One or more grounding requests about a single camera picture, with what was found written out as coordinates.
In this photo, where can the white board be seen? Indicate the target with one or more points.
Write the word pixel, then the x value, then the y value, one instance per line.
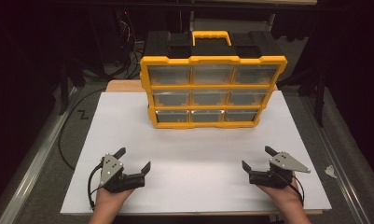
pixel 191 174

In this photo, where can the set of clear drawers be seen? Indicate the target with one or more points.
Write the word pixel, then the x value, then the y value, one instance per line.
pixel 170 74

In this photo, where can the crumpled white paper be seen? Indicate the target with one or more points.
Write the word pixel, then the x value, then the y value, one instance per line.
pixel 330 171

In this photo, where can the person's right hand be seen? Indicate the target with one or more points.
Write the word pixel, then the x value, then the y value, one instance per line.
pixel 285 194

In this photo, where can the metal floor rail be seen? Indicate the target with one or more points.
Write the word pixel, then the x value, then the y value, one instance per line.
pixel 347 193
pixel 29 174

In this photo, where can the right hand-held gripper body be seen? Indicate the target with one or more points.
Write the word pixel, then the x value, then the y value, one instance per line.
pixel 281 177

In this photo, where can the yellow and black drawer organizer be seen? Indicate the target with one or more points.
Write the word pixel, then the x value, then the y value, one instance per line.
pixel 212 46

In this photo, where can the person's left hand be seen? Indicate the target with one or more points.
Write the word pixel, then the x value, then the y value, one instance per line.
pixel 110 197

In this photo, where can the grey panel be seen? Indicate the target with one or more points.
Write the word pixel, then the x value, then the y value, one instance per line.
pixel 231 25

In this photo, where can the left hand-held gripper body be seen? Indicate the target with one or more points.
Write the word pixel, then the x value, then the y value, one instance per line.
pixel 111 172

